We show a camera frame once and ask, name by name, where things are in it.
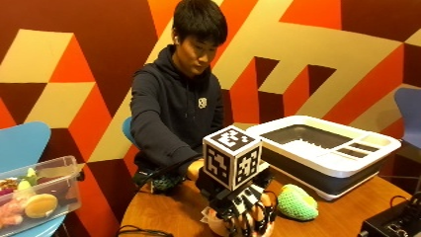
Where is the clear plastic storage box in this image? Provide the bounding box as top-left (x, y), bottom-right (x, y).
top-left (0, 155), bottom-right (86, 237)

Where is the black electronic device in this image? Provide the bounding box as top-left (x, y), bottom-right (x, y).
top-left (357, 192), bottom-right (421, 237)

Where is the purple blue chair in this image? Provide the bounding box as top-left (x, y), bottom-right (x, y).
top-left (392, 86), bottom-right (421, 151)

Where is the pink white soft toy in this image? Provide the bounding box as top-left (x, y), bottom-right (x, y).
top-left (200, 206), bottom-right (276, 237)

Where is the green yellow toy vegetable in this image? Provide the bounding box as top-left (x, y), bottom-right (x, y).
top-left (16, 167), bottom-right (40, 192)

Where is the blue chair behind person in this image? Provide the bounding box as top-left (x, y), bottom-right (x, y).
top-left (121, 116), bottom-right (141, 149)

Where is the white grey collapsible dish tub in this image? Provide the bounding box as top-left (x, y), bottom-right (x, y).
top-left (245, 115), bottom-right (403, 201)

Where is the yellow round toy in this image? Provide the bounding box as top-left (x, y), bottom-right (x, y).
top-left (24, 193), bottom-right (59, 219)

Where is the white cube with black markers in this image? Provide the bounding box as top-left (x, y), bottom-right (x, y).
top-left (201, 124), bottom-right (264, 192)

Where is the green crocheted soft toy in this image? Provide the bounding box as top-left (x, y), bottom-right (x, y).
top-left (276, 183), bottom-right (320, 222)

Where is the thin black device cable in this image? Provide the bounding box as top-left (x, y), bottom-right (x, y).
top-left (388, 195), bottom-right (412, 208)

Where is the light blue chair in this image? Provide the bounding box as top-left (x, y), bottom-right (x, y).
top-left (0, 120), bottom-right (67, 237)

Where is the black cable on table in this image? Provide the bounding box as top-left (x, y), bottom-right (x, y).
top-left (115, 224), bottom-right (176, 237)

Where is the black glove cable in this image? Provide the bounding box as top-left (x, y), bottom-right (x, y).
top-left (139, 154), bottom-right (204, 189)

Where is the person in dark hoodie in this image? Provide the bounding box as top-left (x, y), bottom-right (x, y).
top-left (129, 0), bottom-right (229, 188)

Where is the dark green crocheted toy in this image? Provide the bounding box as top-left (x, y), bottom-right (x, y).
top-left (151, 173), bottom-right (185, 194)

